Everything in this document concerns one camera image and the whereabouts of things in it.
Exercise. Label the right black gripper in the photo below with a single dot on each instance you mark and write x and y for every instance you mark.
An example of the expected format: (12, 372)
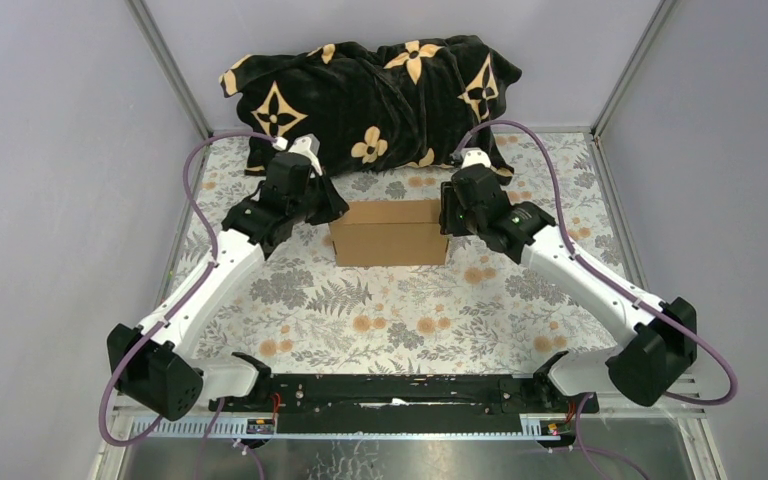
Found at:
(448, 199)

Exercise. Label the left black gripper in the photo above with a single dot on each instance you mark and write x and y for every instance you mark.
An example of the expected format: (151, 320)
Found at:
(334, 205)

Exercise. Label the brown cardboard box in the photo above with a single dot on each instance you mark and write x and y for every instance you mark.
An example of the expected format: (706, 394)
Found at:
(389, 233)

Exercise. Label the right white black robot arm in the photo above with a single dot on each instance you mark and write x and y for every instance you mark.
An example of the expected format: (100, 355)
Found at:
(650, 353)

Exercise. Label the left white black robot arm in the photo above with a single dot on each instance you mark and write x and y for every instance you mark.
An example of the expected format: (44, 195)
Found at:
(155, 362)

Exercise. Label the floral patterned table mat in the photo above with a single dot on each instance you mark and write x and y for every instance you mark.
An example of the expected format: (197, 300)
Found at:
(479, 313)

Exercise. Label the black blanket with tan flowers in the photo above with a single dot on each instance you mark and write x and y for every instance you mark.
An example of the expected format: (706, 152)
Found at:
(409, 105)

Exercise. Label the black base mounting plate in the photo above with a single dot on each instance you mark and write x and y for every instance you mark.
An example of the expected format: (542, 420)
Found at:
(405, 404)

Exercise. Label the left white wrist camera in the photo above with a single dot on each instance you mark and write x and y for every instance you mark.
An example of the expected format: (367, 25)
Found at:
(308, 147)

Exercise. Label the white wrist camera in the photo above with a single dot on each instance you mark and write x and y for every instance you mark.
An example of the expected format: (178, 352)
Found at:
(475, 157)
(308, 147)

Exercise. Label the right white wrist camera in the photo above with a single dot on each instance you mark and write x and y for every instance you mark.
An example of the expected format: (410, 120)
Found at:
(475, 157)

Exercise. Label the aluminium frame rail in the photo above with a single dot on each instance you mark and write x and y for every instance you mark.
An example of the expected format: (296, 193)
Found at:
(257, 426)

